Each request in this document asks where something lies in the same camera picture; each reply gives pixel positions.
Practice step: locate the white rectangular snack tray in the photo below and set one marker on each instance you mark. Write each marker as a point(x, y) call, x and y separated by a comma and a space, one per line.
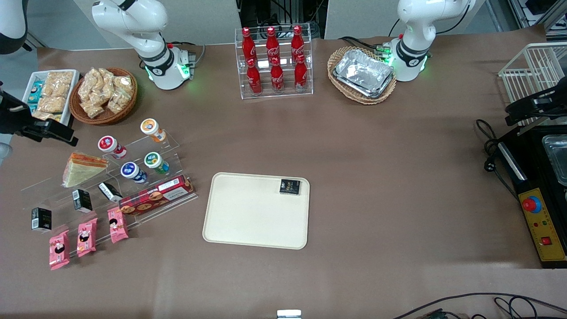
point(76, 79)

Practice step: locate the orange gum bottle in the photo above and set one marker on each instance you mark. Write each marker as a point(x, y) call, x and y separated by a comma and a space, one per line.
point(149, 126)

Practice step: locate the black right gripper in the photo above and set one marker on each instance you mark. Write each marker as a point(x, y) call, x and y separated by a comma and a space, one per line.
point(12, 116)

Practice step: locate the pink snack packet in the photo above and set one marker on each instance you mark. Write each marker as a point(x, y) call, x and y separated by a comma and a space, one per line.
point(86, 238)
point(118, 226)
point(59, 250)

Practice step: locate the blue gum bottle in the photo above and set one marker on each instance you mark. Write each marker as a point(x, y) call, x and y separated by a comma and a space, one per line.
point(129, 169)

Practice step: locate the black tray sealing machine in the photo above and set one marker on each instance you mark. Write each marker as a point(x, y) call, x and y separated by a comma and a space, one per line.
point(531, 177)

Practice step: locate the clear acrylic bottle rack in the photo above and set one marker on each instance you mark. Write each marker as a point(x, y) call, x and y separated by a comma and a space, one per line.
point(266, 95)

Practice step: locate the green gum bottle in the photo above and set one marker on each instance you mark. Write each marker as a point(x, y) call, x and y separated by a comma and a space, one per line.
point(153, 159)

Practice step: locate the steel food container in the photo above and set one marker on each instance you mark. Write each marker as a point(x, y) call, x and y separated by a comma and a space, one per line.
point(558, 159)

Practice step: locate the aluminium frame shelf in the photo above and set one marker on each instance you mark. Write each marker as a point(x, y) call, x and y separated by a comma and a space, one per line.
point(531, 13)

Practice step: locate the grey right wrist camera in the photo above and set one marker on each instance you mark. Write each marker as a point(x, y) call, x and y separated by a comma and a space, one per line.
point(4, 153)

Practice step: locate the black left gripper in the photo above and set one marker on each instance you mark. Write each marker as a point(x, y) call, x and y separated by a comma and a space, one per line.
point(550, 100)

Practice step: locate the small black snack box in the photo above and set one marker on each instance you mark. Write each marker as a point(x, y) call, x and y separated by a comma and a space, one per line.
point(41, 219)
point(290, 187)
point(108, 191)
point(82, 200)

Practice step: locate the aluminium foil tray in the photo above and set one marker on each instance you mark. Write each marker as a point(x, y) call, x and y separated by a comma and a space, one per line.
point(363, 68)
point(376, 92)

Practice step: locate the oval wicker basket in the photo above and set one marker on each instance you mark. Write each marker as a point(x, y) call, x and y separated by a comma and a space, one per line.
point(354, 98)

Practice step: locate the clear rice cracker packet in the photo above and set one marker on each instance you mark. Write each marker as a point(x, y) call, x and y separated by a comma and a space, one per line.
point(44, 115)
point(104, 86)
point(88, 84)
point(123, 84)
point(58, 83)
point(92, 108)
point(117, 103)
point(52, 104)

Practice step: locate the round wicker basket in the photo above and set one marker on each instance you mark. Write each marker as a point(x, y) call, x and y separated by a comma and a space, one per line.
point(104, 120)

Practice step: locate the red tartan shortbread box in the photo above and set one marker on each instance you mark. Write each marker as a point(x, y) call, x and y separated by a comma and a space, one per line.
point(155, 195)

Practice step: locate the triangle sandwich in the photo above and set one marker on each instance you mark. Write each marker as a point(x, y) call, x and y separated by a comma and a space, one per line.
point(82, 170)

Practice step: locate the teal snack packet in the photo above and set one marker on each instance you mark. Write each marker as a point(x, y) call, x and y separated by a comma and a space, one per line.
point(36, 93)

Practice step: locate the red cola bottle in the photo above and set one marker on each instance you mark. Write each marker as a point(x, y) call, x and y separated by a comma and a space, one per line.
point(272, 44)
point(300, 76)
point(248, 44)
point(254, 79)
point(277, 79)
point(297, 43)

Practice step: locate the beige plastic serving tray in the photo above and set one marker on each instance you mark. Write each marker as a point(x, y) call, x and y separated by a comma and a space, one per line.
point(248, 217)

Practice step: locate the clear acrylic tiered stand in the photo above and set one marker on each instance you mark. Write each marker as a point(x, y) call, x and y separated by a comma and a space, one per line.
point(170, 142)

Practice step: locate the red lid yogurt cup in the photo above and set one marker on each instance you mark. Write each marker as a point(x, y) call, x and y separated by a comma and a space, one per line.
point(107, 144)

